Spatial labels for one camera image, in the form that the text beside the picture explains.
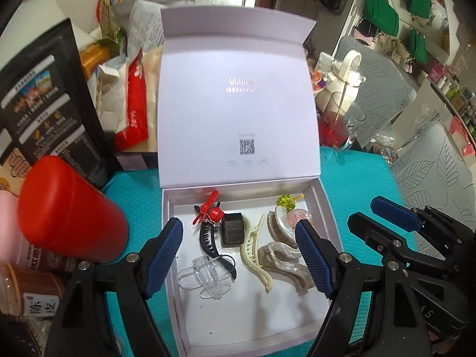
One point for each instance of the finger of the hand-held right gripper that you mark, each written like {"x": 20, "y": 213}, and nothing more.
{"x": 390, "y": 241}
{"x": 394, "y": 212}

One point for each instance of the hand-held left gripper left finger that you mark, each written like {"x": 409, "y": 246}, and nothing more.
{"x": 163, "y": 260}

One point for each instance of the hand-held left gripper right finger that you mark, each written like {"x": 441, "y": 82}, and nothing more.
{"x": 316, "y": 260}

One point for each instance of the clear hair claw clip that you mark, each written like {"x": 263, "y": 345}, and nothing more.
{"x": 206, "y": 275}

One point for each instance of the pink round hair clip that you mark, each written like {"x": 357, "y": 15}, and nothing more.
{"x": 299, "y": 216}

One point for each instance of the black hair claw clip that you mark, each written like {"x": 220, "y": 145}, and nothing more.
{"x": 208, "y": 241}

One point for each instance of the cream hair claw clip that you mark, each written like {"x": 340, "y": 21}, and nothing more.
{"x": 254, "y": 264}

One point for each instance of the yellow flower hair pin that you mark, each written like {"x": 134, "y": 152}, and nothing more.
{"x": 286, "y": 200}

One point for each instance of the red flower hair clip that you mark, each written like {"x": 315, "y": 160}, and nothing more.
{"x": 214, "y": 214}

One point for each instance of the white gift box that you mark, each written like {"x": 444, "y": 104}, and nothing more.
{"x": 238, "y": 100}

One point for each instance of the teal bubble mailer mat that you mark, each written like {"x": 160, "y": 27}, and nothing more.
{"x": 357, "y": 178}

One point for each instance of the grey covered chair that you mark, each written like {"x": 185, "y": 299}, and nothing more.
{"x": 435, "y": 171}
{"x": 383, "y": 85}

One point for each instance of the glass cup with red drink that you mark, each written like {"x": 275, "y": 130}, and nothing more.
{"x": 334, "y": 134}

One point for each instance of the pink plastic bag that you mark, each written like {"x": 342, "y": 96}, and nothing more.
{"x": 465, "y": 137}

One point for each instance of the red plastic canister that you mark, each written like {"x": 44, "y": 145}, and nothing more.
{"x": 70, "y": 212}

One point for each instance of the row of spice jars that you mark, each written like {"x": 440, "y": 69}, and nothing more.
{"x": 33, "y": 290}

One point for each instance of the white water kettle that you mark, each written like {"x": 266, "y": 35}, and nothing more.
{"x": 334, "y": 89}

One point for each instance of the row of bottles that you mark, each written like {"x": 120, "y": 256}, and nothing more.
{"x": 453, "y": 89}

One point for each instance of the red tissue pack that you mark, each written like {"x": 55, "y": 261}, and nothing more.
{"x": 132, "y": 115}

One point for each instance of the black snack bag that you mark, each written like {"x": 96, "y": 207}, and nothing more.
{"x": 48, "y": 111}

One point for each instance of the large green tote bag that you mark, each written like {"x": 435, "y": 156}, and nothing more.
{"x": 381, "y": 15}

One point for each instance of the woven straw mat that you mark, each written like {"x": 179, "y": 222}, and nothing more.
{"x": 113, "y": 0}

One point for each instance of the white foam board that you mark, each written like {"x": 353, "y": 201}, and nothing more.
{"x": 78, "y": 0}

